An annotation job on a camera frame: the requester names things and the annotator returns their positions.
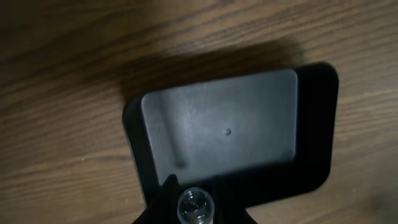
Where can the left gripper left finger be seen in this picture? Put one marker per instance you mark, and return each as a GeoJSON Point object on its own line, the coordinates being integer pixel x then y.
{"type": "Point", "coordinates": [161, 211]}

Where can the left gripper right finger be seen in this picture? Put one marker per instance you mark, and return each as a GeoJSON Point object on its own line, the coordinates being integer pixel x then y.
{"type": "Point", "coordinates": [230, 214]}

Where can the clear test tube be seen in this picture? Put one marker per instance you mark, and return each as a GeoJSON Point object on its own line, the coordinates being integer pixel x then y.
{"type": "Point", "coordinates": [196, 205]}

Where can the black tray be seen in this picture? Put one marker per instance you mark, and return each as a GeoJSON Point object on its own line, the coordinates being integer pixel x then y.
{"type": "Point", "coordinates": [224, 118]}

